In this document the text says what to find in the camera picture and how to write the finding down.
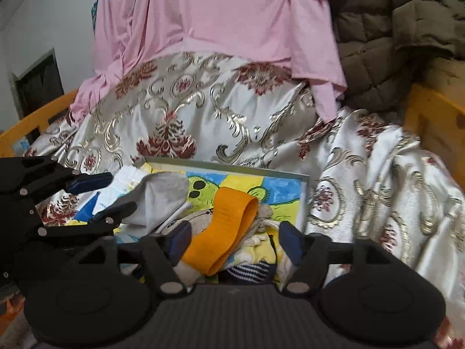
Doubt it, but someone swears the cardboard box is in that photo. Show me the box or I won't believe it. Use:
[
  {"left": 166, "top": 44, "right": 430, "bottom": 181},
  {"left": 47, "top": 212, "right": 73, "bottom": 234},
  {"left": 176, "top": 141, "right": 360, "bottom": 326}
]
[{"left": 424, "top": 57, "right": 465, "bottom": 96}]

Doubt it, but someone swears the orange fabric band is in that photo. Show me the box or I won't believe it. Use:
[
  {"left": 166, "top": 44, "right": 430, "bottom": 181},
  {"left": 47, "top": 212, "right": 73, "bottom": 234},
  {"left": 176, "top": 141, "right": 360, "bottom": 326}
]
[{"left": 181, "top": 186, "right": 259, "bottom": 277}]

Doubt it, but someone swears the olive puffer jacket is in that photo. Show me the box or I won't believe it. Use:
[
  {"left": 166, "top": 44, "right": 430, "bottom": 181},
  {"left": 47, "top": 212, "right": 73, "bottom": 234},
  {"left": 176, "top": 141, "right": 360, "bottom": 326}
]
[{"left": 325, "top": 0, "right": 465, "bottom": 112}]

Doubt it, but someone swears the floral satin blanket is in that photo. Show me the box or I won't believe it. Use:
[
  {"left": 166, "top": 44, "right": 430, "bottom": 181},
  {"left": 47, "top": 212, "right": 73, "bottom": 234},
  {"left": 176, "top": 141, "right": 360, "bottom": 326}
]
[{"left": 22, "top": 53, "right": 465, "bottom": 349}]

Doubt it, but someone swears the pink cloth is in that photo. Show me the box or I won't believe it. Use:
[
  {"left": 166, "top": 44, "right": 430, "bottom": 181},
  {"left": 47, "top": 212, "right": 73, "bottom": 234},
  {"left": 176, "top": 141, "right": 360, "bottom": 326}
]
[{"left": 71, "top": 0, "right": 375, "bottom": 123}]

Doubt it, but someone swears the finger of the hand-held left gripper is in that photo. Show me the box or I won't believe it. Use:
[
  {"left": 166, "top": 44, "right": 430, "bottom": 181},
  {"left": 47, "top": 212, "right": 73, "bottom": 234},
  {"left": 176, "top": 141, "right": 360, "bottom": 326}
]
[
  {"left": 35, "top": 201, "right": 139, "bottom": 239},
  {"left": 0, "top": 156, "right": 114, "bottom": 196}
]

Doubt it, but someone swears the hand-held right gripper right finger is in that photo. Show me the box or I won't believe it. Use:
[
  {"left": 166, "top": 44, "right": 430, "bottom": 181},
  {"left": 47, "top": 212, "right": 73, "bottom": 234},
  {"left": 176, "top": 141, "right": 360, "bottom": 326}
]
[{"left": 279, "top": 221, "right": 395, "bottom": 295}]

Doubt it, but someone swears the yellow striped sock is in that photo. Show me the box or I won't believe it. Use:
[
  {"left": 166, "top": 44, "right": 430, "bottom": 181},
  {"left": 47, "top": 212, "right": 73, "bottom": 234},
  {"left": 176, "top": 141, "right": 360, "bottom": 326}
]
[{"left": 227, "top": 238, "right": 287, "bottom": 280}]

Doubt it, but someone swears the colourful printed sheet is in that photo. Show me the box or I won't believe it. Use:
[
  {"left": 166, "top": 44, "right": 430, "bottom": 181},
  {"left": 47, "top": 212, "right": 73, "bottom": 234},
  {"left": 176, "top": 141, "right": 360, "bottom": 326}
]
[{"left": 67, "top": 191, "right": 104, "bottom": 227}]

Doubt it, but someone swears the wooden bed frame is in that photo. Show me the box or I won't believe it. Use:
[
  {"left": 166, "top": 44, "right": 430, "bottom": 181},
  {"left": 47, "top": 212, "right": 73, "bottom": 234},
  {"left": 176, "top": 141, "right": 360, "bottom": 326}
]
[{"left": 0, "top": 83, "right": 465, "bottom": 176}]

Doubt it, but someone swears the grey sock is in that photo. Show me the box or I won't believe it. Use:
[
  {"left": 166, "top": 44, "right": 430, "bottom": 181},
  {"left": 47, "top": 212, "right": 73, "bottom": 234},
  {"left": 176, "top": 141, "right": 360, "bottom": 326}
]
[{"left": 124, "top": 172, "right": 191, "bottom": 228}]

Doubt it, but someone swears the white printed plastic bag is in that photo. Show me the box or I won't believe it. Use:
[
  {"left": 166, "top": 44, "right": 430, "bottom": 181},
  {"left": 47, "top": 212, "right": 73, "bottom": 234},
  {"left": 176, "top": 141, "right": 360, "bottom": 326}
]
[{"left": 96, "top": 165, "right": 148, "bottom": 213}]

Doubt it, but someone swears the grey wall panel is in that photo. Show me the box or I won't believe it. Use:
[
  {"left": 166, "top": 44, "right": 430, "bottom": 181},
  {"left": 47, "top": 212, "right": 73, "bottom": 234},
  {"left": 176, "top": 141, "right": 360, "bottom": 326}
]
[{"left": 10, "top": 48, "right": 67, "bottom": 125}]

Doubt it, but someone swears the grey box with colourful picture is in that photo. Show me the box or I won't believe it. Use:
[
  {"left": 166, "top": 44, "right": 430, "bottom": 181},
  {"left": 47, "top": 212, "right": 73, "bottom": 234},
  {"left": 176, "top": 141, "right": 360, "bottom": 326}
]
[{"left": 115, "top": 156, "right": 310, "bottom": 248}]

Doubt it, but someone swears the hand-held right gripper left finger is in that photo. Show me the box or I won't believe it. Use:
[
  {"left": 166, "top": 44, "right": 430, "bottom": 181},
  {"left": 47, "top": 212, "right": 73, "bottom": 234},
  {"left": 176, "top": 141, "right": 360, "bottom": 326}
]
[{"left": 71, "top": 221, "right": 194, "bottom": 295}]

